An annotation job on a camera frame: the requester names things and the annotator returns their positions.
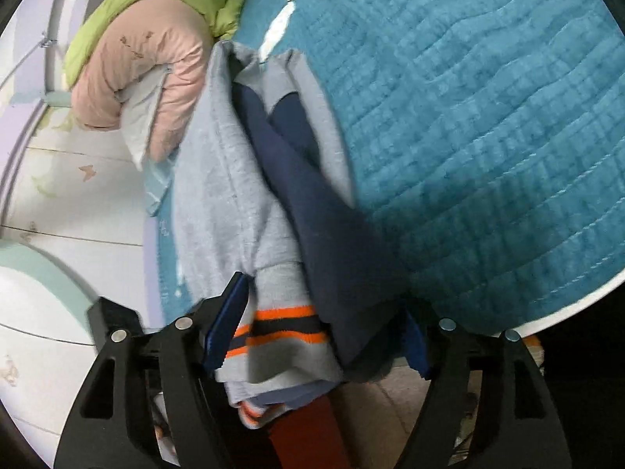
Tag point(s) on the white pillow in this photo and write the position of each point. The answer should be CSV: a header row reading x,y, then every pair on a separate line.
x,y
139,104

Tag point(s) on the teal quilted bed cover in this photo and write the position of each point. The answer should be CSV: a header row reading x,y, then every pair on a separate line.
x,y
485,140

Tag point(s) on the pink folded duvet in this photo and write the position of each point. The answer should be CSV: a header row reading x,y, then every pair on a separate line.
x,y
132,45

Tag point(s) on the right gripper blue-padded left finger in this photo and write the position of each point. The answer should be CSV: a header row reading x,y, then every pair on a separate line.
x,y
111,422

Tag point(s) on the mint green bunk bed frame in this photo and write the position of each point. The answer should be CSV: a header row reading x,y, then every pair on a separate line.
x,y
39,299

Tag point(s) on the grey and navy jacket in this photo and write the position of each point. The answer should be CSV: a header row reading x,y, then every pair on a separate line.
x,y
262,188

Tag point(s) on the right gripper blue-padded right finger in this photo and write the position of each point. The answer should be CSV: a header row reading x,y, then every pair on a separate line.
x,y
517,425

